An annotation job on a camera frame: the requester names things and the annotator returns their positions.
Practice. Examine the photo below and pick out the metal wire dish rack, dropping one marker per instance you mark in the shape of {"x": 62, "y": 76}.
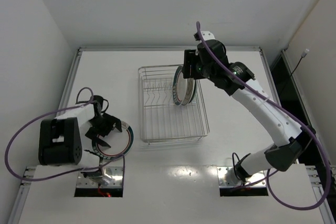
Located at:
{"x": 160, "y": 119}

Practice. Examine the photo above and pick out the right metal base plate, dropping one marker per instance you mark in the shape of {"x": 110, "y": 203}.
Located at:
{"x": 227, "y": 179}

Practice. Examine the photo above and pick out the green red rimmed plate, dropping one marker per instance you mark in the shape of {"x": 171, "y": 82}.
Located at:
{"x": 179, "y": 86}
{"x": 120, "y": 143}

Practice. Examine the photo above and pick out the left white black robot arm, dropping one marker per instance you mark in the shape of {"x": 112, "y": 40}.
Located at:
{"x": 60, "y": 142}

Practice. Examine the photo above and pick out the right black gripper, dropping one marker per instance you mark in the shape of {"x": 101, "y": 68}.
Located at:
{"x": 189, "y": 64}

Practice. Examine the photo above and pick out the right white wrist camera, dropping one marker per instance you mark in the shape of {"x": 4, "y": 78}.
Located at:
{"x": 207, "y": 35}

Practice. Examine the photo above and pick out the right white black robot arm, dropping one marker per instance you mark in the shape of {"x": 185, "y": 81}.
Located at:
{"x": 239, "y": 82}

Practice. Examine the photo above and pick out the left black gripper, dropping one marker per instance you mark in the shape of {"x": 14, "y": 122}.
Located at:
{"x": 103, "y": 128}

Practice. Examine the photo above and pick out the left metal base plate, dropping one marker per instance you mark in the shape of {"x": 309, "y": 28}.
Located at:
{"x": 108, "y": 177}

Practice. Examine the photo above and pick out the metal base plate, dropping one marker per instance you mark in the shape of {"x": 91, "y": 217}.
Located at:
{"x": 108, "y": 177}
{"x": 227, "y": 179}

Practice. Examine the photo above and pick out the black cable white connector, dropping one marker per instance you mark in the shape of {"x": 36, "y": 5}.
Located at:
{"x": 303, "y": 55}

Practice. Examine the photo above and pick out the white grey rimmed plate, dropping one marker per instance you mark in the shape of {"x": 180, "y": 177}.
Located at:
{"x": 190, "y": 91}

